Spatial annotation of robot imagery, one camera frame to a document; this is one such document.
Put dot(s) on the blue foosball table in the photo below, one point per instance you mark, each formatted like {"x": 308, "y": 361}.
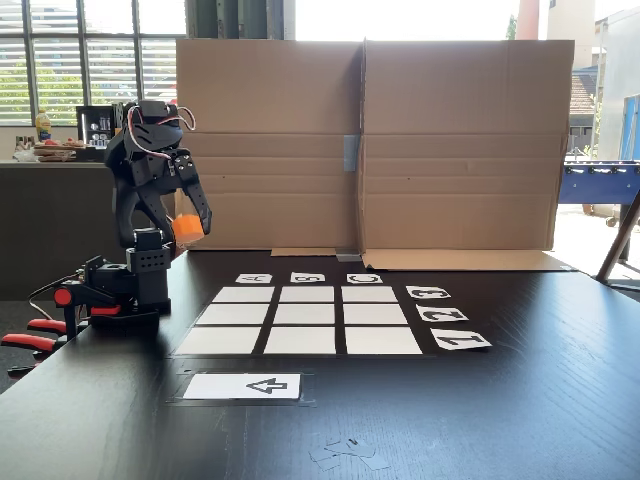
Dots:
{"x": 600, "y": 182}

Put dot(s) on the yellow bottle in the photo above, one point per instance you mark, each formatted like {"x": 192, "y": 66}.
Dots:
{"x": 43, "y": 126}

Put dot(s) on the grey tape at cardboard foot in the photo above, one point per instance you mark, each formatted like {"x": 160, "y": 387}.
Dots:
{"x": 348, "y": 256}

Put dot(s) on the white arrow paper sheet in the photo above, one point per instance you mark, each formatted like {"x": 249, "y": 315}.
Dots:
{"x": 225, "y": 386}

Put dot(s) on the grey tape strip on cardboard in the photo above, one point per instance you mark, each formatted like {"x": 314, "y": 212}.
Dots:
{"x": 351, "y": 152}

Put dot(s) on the paper label number 2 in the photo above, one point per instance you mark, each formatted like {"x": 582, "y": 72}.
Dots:
{"x": 442, "y": 314}

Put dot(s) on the slanted wooden leg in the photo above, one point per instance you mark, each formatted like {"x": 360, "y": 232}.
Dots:
{"x": 620, "y": 240}

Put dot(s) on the nine-square white grid sheet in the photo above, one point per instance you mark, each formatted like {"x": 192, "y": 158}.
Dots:
{"x": 304, "y": 314}

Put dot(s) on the paper label number 1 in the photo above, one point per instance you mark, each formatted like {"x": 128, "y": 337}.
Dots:
{"x": 460, "y": 340}

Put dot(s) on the clear tape scraps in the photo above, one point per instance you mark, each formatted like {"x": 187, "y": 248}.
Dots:
{"x": 350, "y": 450}

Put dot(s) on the round orange token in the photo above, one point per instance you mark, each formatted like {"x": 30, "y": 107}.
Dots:
{"x": 187, "y": 226}

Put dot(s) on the red and black clamp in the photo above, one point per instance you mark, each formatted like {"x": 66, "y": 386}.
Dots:
{"x": 30, "y": 343}

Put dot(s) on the paper label letter B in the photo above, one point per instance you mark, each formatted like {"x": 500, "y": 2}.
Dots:
{"x": 307, "y": 277}

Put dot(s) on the paper label letter C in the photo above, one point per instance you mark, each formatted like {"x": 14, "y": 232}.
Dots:
{"x": 364, "y": 278}

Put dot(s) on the brown cardboard box, large flap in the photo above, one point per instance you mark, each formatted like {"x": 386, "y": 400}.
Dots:
{"x": 460, "y": 150}

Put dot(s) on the black glass-front cabinet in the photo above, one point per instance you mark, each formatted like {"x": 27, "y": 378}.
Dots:
{"x": 92, "y": 125}

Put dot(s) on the tray with food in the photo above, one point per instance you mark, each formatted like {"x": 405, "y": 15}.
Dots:
{"x": 55, "y": 150}

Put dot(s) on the paper label letter A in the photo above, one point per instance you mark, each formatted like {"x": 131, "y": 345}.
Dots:
{"x": 254, "y": 278}

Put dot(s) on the grey counter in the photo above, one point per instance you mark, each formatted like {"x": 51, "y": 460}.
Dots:
{"x": 40, "y": 210}

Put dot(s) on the paper label number 3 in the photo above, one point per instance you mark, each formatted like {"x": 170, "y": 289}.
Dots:
{"x": 428, "y": 292}

